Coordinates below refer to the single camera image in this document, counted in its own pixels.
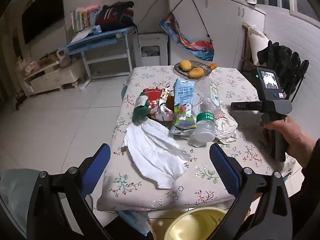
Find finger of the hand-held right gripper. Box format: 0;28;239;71
230;101;263;112

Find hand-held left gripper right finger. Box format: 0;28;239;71
209;143;292;240

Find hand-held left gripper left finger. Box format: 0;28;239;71
26;143;112;240

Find clear plastic bottle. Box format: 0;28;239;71
187;78;222;147

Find large white tissue sheet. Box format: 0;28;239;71
122;120;191;189

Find blue white milk carton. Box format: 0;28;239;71
170;78;198;136

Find yellow plastic bin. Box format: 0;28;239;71
164;206;228;240

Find dark green wrapper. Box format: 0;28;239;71
132;92;152;123

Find red snack bag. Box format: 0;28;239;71
143;87;173;110

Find person's right forearm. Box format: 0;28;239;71
287;139;320;240

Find person's right hand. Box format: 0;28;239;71
260;117;316;168

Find black folding chair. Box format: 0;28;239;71
282;60;309;100

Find black jacket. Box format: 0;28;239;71
257;40;302;93

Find yellow mango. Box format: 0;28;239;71
179;60;192;72
188;67;204;78

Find white pillow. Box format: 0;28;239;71
247;25;269;65

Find blue patterned cloth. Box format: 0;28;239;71
116;210;153;237

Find woven fruit basket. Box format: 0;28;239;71
173;60;212;80

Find white cabinet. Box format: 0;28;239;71
166;0;265;70

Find light green stool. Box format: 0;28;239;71
0;169;40;238

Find cream television stand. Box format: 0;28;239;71
20;60;84;97

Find floral tablecloth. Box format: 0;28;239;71
96;65;297;212

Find pink kettlebell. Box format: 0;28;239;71
56;50;72;68

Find white floor appliance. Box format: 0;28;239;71
137;32;169;67

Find pink cloth bundle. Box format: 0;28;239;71
16;57;38;74

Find blue study desk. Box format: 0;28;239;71
58;27;135;88

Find white papers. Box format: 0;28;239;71
71;29;93;43

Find row of books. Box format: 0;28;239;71
70;9;97;33

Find dark backpack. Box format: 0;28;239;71
95;1;135;32

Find black television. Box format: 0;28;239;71
22;0;64;45

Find colourful drawstring bag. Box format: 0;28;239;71
159;0;215;62

